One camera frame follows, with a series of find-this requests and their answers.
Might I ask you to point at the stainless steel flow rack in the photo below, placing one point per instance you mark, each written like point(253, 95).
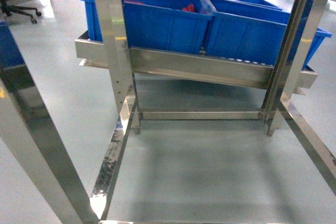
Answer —
point(99, 132)

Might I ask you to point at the blue bin front left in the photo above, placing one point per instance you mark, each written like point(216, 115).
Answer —
point(166, 25)

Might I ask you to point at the blue bin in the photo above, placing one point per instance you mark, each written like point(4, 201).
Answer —
point(166, 25)
point(245, 31)

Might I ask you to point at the blue bin front right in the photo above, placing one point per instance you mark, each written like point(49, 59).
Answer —
point(245, 31)

